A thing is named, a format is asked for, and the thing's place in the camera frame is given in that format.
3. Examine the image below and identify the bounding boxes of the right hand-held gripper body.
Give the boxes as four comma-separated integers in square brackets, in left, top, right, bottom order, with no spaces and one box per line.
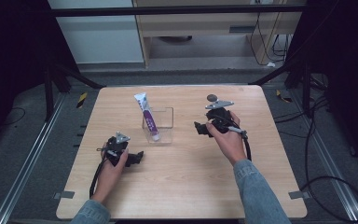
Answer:
[204,99,235,135]

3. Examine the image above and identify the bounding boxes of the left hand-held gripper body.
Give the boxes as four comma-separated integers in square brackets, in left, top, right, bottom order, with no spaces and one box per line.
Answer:
[105,131,131,168]

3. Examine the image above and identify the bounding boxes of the clear plastic box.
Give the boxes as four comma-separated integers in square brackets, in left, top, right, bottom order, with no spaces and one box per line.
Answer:
[141,106,175,146]

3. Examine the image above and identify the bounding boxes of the white toothpaste tube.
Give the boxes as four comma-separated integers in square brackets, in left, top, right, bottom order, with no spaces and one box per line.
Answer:
[133,91,161,142]

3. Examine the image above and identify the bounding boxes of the person's left hand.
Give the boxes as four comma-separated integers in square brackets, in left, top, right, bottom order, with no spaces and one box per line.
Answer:
[90,142,130,205]

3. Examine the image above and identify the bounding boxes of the person's right hand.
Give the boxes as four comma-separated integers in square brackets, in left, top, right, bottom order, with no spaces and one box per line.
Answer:
[205,111,248,166]

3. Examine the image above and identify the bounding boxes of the yellow black tape strip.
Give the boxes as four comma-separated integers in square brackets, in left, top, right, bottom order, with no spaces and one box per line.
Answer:
[76,91,89,109]
[275,89,294,104]

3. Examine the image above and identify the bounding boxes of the grey tape piece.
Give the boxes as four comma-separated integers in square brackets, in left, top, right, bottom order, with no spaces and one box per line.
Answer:
[287,190,310,201]
[52,190,76,201]

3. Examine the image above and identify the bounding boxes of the black metal stand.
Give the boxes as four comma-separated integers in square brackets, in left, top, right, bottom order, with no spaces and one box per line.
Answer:
[248,52,327,119]
[42,59,106,123]

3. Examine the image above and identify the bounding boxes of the wooden desk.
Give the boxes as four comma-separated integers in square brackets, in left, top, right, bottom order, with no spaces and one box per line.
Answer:
[131,0,308,69]

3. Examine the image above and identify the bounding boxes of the white cabinet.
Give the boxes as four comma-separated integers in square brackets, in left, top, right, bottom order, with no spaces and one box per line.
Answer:
[47,0,145,65]

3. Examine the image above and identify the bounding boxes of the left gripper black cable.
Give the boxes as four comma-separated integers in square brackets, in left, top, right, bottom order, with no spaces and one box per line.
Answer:
[89,147,119,200]

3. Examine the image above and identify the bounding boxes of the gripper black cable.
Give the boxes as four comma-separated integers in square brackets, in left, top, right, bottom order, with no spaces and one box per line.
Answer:
[89,147,119,200]
[214,114,253,162]

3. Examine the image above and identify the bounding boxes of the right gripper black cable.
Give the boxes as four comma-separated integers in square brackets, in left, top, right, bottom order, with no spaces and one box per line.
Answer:
[214,114,253,162]

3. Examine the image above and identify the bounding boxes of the black cables under desk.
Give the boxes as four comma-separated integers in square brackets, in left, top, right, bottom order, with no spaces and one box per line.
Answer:
[249,12,295,67]

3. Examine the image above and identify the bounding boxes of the aluminium floor rail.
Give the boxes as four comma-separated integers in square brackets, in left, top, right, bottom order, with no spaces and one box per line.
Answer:
[0,91,67,224]
[288,88,358,223]

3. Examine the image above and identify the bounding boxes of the thin black floor cable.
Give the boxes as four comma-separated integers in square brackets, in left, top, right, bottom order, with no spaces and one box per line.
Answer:
[3,106,27,127]

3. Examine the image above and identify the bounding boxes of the black horizontal frame bar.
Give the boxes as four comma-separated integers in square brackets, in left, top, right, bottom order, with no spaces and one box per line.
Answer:
[47,5,308,18]

